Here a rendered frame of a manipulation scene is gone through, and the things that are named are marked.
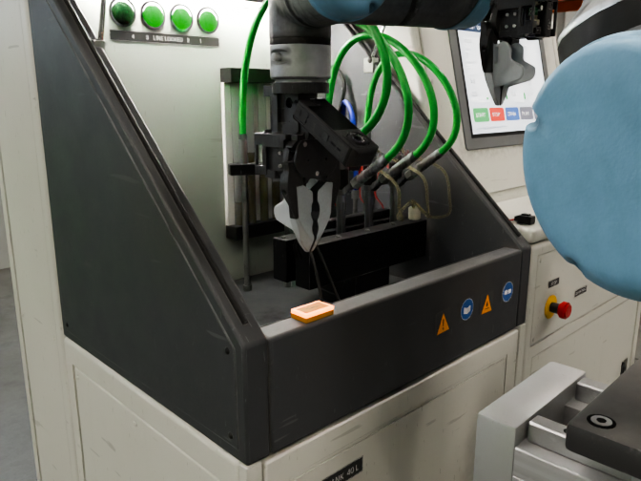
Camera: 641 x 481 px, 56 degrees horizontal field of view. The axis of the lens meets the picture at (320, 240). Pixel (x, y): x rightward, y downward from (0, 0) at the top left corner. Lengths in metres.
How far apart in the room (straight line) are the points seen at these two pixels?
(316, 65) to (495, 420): 0.44
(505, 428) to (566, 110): 0.28
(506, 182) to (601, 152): 1.31
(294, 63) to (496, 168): 0.91
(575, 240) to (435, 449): 0.84
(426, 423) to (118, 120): 0.68
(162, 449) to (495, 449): 0.60
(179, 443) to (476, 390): 0.55
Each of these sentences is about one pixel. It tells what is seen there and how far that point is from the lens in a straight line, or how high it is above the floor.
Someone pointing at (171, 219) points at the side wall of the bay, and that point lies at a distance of 0.79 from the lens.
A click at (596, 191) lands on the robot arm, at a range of 0.29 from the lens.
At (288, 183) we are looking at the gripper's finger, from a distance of 0.72.
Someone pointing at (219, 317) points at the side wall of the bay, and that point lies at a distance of 0.74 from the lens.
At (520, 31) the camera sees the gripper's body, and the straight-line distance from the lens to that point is 0.93.
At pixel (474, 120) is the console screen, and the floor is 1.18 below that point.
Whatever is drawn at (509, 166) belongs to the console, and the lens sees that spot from 1.61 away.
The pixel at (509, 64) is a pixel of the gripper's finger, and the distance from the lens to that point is 0.95.
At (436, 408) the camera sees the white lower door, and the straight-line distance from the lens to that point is 1.08.
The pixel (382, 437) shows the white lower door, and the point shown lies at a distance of 0.98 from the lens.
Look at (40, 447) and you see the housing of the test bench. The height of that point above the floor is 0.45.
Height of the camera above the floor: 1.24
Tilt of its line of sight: 14 degrees down
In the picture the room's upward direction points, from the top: straight up
